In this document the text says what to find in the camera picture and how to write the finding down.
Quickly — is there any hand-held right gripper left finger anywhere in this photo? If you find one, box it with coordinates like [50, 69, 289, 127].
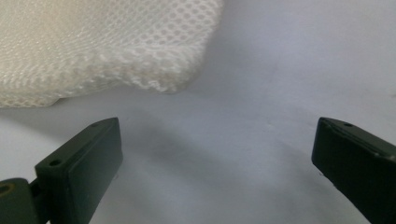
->
[35, 117, 124, 224]

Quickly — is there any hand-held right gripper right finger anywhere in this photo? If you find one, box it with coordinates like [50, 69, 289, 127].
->
[311, 117, 396, 224]

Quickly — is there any white mesh laundry bag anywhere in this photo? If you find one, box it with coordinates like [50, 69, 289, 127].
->
[0, 0, 225, 108]

